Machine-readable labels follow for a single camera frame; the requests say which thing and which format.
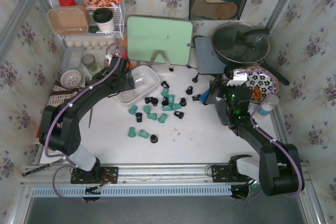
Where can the flower patterned plate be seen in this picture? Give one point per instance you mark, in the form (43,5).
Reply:
(260,83)

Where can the black fork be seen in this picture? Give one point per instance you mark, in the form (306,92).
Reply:
(87,80)

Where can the blue cloth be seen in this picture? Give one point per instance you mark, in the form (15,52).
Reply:
(205,98)

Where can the white rectangular storage basket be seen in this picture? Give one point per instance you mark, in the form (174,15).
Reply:
(151,83)

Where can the red capped jar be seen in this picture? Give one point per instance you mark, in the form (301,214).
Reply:
(64,3)

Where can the white blue bottle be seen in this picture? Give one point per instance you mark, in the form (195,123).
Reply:
(271,101)

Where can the black frying pan with lid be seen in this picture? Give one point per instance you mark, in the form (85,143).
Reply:
(242,44)

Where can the brown lidded food container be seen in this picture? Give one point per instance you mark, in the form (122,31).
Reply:
(69,20)

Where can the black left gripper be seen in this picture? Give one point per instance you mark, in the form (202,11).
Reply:
(128,77)

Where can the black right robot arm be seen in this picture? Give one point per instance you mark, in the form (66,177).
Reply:
(279,164)

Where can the black capsule bottom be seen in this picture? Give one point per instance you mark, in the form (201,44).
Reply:
(153,139)

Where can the teal capsule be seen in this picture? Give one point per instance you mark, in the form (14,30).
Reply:
(132,132)
(162,118)
(133,109)
(165,92)
(143,134)

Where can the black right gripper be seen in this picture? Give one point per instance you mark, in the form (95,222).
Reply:
(213,95)

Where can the black capsule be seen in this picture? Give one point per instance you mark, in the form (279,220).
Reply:
(165,85)
(153,139)
(179,114)
(138,117)

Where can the black mesh organizer rack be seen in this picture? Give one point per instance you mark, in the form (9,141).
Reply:
(216,9)

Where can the clear drinking glass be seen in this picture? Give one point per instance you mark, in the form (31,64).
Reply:
(132,94)

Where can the green cutting board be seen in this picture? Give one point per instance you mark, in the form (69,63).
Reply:
(147,35)

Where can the patterned folded cloth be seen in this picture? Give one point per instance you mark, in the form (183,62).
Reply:
(59,94)

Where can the white perforated small basket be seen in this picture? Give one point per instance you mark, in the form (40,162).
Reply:
(71,79)

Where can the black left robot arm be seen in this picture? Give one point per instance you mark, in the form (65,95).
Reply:
(59,128)

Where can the grey plastic cup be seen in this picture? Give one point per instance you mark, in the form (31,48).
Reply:
(89,62)

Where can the black lidded printed jar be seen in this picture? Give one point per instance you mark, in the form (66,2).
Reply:
(229,70)

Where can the white egg tray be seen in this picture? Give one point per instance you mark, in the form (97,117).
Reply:
(91,43)

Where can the white cup black lid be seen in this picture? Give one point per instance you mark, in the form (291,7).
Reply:
(104,19)

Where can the white wire shelf rack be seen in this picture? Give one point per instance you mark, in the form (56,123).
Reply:
(118,18)

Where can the green glass cup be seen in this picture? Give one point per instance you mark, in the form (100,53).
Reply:
(94,68)

